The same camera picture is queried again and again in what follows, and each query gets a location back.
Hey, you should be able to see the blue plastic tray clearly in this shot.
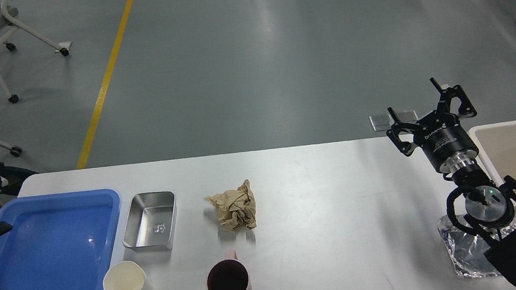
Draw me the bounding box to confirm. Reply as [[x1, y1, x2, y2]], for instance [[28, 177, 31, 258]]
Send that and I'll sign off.
[[0, 189, 120, 290]]

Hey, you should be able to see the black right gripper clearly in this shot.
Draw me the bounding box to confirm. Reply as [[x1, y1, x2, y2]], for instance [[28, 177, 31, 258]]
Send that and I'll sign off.
[[379, 72, 486, 181]]

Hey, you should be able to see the stainless steel rectangular tray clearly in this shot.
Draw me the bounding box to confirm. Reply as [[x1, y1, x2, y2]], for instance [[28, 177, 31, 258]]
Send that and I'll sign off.
[[123, 191, 177, 253]]

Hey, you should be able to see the cream paper cup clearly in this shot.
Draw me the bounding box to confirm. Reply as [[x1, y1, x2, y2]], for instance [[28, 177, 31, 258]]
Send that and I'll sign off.
[[102, 260, 153, 290]]

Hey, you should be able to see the metal floor outlet plate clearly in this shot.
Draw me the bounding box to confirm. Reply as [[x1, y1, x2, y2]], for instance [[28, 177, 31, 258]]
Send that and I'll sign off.
[[369, 112, 394, 132], [395, 110, 419, 123]]

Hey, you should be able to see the crumpled brown paper ball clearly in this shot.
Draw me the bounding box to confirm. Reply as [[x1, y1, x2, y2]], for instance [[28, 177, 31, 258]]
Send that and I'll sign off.
[[204, 179, 257, 232]]

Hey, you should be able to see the pink ribbed mug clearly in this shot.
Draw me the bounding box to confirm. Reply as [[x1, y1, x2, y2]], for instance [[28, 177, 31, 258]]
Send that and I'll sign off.
[[206, 250, 253, 290]]

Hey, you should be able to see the metal floor outlet plate left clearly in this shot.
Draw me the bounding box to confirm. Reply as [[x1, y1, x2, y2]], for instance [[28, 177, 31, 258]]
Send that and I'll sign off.
[[369, 112, 394, 132]]

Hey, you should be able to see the crumpled silver foil bag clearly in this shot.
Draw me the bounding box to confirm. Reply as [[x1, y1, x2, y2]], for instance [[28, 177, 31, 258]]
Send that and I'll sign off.
[[437, 215, 501, 279]]

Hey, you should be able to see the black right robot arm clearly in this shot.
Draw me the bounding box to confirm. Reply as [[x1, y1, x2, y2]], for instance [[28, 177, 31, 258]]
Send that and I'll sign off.
[[386, 78, 516, 287]]

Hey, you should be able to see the metal floor outlet plate right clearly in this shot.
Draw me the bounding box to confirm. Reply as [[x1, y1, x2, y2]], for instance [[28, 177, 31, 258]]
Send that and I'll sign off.
[[395, 110, 419, 123]]

